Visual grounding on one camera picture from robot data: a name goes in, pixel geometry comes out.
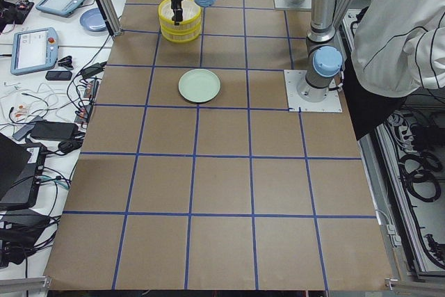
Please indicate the near teach pendant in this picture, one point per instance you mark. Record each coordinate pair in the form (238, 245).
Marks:
(34, 51)

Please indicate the person in white jacket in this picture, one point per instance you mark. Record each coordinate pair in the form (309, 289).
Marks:
(398, 48)

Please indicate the light green plate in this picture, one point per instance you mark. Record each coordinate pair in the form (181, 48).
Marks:
(199, 85)

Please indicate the black laptop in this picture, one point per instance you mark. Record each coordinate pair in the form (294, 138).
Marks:
(21, 167)

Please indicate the blue plate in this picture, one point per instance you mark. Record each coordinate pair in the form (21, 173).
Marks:
(93, 21)

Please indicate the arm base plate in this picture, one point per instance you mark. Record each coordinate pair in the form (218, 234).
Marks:
(301, 97)
(296, 5)

